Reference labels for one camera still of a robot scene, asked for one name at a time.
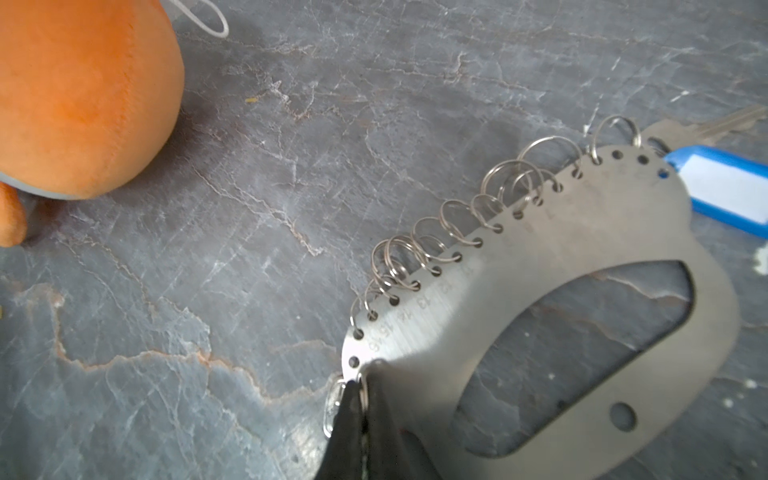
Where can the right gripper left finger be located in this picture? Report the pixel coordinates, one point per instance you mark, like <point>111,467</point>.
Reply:
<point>343,458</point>

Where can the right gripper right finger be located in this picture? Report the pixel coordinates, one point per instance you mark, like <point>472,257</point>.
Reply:
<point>392,452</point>

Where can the blue key tag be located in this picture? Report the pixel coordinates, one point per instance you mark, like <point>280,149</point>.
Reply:
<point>724,186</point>

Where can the silver key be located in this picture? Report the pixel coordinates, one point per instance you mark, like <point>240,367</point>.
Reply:
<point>669,135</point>

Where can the orange plush shark toy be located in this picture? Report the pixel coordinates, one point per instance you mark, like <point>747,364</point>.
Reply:
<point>90,93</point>

